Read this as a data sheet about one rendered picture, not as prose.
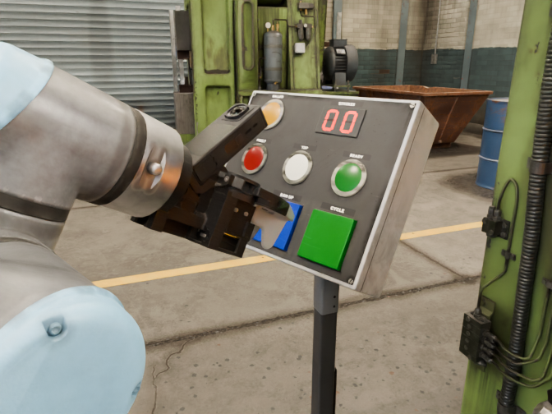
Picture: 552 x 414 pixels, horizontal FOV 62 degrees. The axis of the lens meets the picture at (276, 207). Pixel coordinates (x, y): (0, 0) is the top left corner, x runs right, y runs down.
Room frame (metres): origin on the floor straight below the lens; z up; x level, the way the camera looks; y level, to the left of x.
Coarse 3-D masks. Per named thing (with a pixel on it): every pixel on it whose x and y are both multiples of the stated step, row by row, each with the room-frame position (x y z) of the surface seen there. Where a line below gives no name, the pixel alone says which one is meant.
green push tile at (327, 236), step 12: (312, 216) 0.64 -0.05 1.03; (324, 216) 0.63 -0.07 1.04; (336, 216) 0.62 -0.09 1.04; (312, 228) 0.63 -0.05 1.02; (324, 228) 0.62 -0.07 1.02; (336, 228) 0.61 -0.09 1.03; (348, 228) 0.60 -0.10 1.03; (312, 240) 0.62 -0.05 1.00; (324, 240) 0.61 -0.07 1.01; (336, 240) 0.60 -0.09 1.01; (348, 240) 0.59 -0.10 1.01; (300, 252) 0.62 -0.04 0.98; (312, 252) 0.61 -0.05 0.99; (324, 252) 0.60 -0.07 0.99; (336, 252) 0.59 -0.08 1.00; (324, 264) 0.59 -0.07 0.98; (336, 264) 0.58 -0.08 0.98
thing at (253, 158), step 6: (252, 150) 0.80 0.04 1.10; (258, 150) 0.79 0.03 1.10; (246, 156) 0.80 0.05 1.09; (252, 156) 0.79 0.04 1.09; (258, 156) 0.78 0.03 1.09; (246, 162) 0.79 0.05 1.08; (252, 162) 0.78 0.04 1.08; (258, 162) 0.78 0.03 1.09; (246, 168) 0.79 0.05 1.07; (252, 168) 0.78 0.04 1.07
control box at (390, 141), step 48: (288, 96) 0.82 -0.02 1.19; (336, 96) 0.75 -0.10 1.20; (288, 144) 0.76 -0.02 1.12; (336, 144) 0.70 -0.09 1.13; (384, 144) 0.65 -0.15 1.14; (432, 144) 0.69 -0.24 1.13; (288, 192) 0.70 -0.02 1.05; (336, 192) 0.65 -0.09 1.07; (384, 192) 0.60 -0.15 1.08; (384, 240) 0.60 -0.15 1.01
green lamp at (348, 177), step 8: (344, 168) 0.66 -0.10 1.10; (352, 168) 0.65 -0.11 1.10; (360, 168) 0.65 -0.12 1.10; (336, 176) 0.66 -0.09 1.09; (344, 176) 0.65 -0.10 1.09; (352, 176) 0.64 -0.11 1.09; (360, 176) 0.64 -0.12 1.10; (336, 184) 0.66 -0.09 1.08; (344, 184) 0.65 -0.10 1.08; (352, 184) 0.64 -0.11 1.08
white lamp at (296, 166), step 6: (294, 156) 0.73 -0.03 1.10; (300, 156) 0.73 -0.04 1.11; (288, 162) 0.73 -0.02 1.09; (294, 162) 0.73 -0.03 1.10; (300, 162) 0.72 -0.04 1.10; (306, 162) 0.71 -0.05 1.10; (288, 168) 0.73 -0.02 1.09; (294, 168) 0.72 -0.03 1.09; (300, 168) 0.71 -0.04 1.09; (306, 168) 0.70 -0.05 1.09; (288, 174) 0.72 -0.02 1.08; (294, 174) 0.71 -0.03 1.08; (300, 174) 0.71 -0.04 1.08
